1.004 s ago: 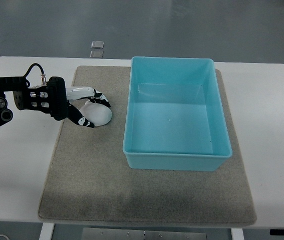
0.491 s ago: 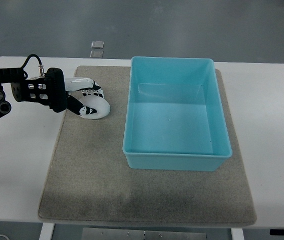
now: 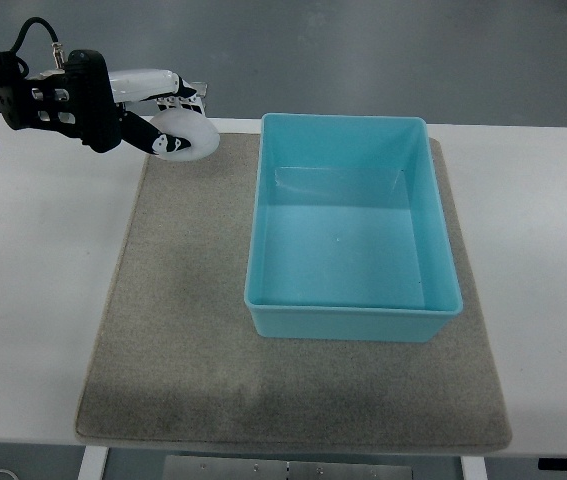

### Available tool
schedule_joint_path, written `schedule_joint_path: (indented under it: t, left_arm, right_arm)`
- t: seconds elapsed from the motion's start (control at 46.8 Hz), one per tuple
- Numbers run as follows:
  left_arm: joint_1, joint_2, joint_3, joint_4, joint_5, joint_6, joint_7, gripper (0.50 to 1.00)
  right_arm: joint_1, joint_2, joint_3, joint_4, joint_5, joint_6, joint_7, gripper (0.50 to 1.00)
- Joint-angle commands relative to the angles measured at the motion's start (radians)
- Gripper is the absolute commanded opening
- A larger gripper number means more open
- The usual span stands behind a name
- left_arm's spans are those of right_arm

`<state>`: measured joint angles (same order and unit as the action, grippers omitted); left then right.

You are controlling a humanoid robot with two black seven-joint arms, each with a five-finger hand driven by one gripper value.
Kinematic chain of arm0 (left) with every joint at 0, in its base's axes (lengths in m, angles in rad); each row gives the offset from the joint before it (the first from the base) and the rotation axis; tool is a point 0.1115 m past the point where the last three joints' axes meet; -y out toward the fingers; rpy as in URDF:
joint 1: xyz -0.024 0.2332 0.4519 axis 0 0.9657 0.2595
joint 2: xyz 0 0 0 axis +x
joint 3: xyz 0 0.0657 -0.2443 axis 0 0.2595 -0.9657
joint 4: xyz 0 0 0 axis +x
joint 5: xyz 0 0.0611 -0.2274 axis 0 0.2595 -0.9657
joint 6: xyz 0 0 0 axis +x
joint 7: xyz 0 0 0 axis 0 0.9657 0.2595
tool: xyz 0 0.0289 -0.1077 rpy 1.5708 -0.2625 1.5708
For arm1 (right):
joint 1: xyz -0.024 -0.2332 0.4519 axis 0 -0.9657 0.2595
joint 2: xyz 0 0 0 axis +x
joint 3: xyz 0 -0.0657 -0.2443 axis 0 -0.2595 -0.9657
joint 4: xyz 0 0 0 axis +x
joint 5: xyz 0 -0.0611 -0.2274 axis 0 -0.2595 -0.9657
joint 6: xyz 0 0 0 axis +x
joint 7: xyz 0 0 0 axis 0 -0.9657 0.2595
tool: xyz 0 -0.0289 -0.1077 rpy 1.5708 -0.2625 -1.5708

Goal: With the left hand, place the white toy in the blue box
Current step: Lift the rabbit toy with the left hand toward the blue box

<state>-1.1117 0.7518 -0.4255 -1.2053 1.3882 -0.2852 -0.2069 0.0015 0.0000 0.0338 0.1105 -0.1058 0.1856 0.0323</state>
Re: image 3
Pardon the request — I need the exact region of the upper floor outlet plate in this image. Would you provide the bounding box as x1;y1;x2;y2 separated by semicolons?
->
190;82;208;98

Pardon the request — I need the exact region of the metal bracket under table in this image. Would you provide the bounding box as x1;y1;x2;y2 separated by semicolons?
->
162;455;413;480

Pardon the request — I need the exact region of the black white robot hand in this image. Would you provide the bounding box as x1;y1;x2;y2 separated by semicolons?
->
22;50;206;158

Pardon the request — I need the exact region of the white table leg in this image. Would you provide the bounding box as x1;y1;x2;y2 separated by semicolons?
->
77;446;109;480
460;456;488;480

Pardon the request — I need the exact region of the white table leg right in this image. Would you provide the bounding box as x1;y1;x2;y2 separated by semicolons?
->
460;456;488;480

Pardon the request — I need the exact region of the grey felt mat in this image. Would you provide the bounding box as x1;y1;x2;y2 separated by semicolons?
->
75;134;512;454

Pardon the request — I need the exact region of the blue plastic box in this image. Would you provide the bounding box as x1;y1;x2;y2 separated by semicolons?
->
244;113;463;342

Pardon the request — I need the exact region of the white table leg left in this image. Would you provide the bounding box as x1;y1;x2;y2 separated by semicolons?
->
77;446;109;480

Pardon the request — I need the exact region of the white round toy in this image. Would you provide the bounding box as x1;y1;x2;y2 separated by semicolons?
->
150;108;220;162

